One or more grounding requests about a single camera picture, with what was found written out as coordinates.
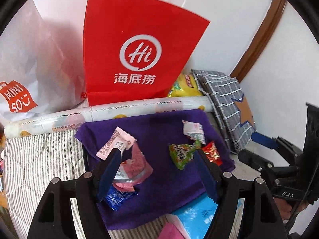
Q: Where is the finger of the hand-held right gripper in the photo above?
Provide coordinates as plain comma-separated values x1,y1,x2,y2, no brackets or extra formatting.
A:
250,132,303,155
237,149,277,173

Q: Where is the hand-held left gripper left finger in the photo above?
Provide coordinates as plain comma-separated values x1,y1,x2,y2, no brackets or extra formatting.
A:
27,148,123,239

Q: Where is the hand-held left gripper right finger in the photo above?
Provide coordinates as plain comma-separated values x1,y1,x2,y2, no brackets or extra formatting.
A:
193,149,289,239

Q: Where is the red snack packet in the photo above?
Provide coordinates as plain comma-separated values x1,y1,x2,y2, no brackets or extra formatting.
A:
201,141,223,167

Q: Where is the blue snack packet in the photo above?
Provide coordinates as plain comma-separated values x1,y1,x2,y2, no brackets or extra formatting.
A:
105,185,139,212

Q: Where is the pink glossy snack packet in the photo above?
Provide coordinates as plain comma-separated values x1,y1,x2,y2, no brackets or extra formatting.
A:
112,142,154,192

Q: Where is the green snack packet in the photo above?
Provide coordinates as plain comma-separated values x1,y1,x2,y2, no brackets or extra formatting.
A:
169,139,202,171

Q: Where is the white red-printed snack packet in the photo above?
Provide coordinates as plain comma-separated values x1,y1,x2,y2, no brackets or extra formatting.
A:
182,120,206,145

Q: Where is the person's right hand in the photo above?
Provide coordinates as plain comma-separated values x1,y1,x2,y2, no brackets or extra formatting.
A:
277,196,309,221

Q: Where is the light blue box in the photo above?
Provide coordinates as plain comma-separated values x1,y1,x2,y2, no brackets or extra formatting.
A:
172,192,245,239

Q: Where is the purple cloth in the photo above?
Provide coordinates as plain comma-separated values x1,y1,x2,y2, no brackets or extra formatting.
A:
74,108,236,231

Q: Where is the grey plaid fabric bag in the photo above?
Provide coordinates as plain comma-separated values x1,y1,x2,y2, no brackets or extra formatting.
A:
191,69,257,155

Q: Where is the magenta packet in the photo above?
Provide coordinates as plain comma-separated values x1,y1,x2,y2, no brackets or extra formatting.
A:
157,221,186,239

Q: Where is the white patterned wrap roll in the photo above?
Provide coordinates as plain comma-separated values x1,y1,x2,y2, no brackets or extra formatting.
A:
4,97,215,138

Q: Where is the yellow snack bag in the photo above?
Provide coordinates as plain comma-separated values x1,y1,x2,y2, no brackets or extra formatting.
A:
167,73,203,97

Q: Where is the white plastic shopping bag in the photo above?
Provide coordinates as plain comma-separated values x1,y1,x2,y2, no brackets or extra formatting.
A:
0,0,88,122

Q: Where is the red paper bag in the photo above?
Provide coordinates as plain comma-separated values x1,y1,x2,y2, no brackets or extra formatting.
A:
82,0,211,107

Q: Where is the black cable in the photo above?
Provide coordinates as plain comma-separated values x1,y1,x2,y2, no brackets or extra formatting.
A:
284,172,314,238

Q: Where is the brown wooden door frame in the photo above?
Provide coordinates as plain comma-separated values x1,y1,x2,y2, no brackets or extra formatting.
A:
230,0,287,82

